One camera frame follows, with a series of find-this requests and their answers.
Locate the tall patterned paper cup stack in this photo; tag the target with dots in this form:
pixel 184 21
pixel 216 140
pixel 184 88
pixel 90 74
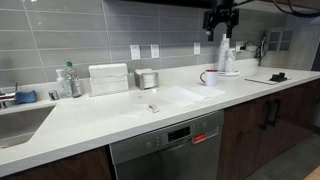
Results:
pixel 223 53

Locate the blue sponge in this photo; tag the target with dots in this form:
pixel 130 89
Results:
pixel 25 97

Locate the brown sink cabinet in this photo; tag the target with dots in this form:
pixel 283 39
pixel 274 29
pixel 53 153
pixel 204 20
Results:
pixel 60 166

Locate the white folded paper towel stack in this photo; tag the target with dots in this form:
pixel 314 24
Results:
pixel 108 79

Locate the short patterned paper cup stack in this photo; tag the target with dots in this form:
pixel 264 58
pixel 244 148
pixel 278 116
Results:
pixel 230 61

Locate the small red white sachet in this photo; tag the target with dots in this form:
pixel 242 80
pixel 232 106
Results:
pixel 154 108

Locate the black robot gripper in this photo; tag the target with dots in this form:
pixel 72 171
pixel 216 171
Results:
pixel 223 15

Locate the clear soap dispenser bottle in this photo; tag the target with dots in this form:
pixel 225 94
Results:
pixel 62 85

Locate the clear bottle with green cap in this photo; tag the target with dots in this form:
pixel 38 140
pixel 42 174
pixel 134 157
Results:
pixel 74 81

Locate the brown cabinet door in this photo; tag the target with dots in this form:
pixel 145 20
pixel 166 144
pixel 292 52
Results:
pixel 240 140
pixel 293 113

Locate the white flat counter mat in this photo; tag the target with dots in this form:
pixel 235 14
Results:
pixel 261 80

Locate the stainless steel dishwasher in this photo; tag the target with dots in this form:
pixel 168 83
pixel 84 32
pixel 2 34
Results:
pixel 170 153

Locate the white wall outlet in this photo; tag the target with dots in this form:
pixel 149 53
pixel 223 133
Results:
pixel 135 52
pixel 155 51
pixel 197 48
pixel 238 46

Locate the dark square wall panel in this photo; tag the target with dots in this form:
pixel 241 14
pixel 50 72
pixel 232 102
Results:
pixel 280 40

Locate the chrome sink faucet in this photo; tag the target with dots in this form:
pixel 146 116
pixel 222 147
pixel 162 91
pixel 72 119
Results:
pixel 6 97

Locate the small black device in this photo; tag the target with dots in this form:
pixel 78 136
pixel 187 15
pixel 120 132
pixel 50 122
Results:
pixel 278 77

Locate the white mug with red inside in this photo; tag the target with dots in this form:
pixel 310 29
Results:
pixel 211 79

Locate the small metal cup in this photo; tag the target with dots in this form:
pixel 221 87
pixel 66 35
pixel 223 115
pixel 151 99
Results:
pixel 53 95

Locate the steel sink basin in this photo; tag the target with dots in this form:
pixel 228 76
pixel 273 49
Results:
pixel 20 125

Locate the small white counter object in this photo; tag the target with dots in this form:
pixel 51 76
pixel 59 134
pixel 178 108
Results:
pixel 154 89

